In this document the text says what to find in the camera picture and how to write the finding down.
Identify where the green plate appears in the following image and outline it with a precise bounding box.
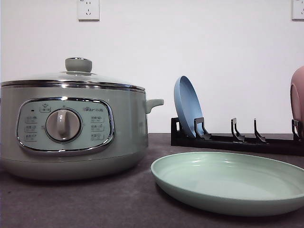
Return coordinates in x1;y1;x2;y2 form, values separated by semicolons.
151;152;304;217

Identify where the pink plate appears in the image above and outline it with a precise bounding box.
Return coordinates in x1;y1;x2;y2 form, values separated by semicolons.
290;66;304;139

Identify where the grey table mat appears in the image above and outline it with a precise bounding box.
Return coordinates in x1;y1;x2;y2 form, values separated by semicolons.
0;133;304;228

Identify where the white wall socket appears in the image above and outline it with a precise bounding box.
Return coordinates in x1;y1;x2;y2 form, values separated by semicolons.
77;0;100;23
288;0;304;23

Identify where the blue plate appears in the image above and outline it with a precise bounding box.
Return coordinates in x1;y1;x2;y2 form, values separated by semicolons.
174;76;204;137

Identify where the white wall socket right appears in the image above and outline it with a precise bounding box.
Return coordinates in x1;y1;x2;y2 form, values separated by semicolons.
288;0;304;23

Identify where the green electric steamer pot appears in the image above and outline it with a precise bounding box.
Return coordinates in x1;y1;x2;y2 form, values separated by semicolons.
0;84;164;180

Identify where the black dish rack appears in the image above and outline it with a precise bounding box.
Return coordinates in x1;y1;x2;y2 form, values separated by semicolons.
171;117;304;156

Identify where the glass steamer lid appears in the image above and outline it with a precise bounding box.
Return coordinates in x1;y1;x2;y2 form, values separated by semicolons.
0;57;146;92

